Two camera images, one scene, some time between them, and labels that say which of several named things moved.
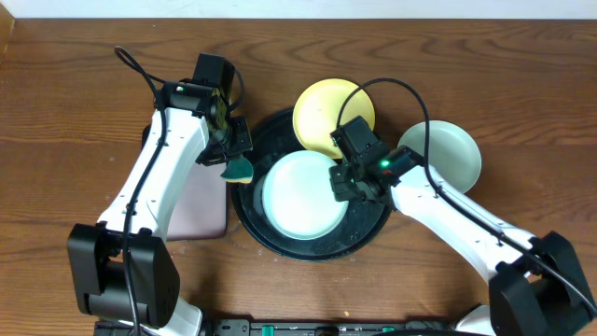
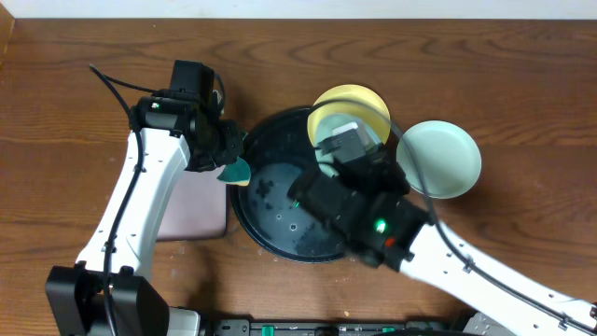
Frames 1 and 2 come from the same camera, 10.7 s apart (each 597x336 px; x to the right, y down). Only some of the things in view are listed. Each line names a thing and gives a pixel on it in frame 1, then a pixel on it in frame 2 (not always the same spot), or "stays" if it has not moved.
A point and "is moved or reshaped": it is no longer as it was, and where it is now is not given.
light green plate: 451,150 stays
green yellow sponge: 238,170 stays
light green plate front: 298,196 is moved or reshaped
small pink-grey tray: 200,208 stays
